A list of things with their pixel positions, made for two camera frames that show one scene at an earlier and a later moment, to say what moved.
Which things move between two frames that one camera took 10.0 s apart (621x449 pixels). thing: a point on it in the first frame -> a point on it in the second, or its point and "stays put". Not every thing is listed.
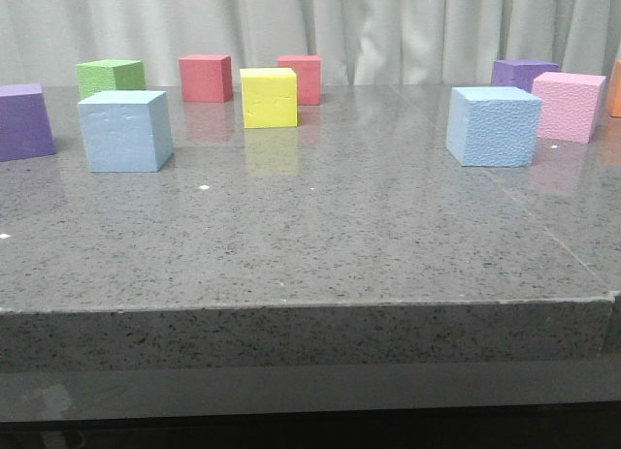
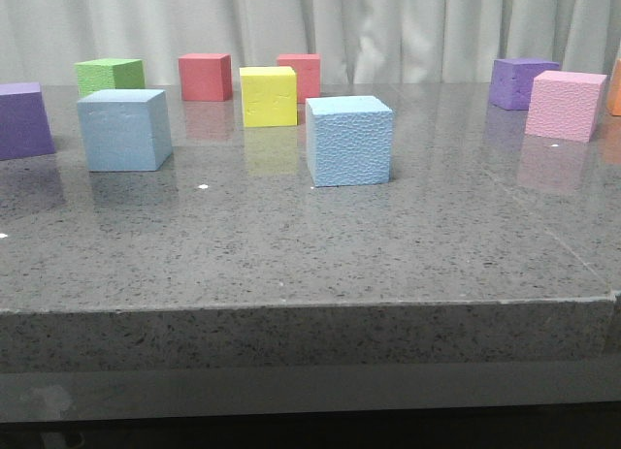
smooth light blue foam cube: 127,131 stays put
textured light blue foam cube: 493,126 -> 349,141
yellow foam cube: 270,97 stays put
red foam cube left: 206,78 stays put
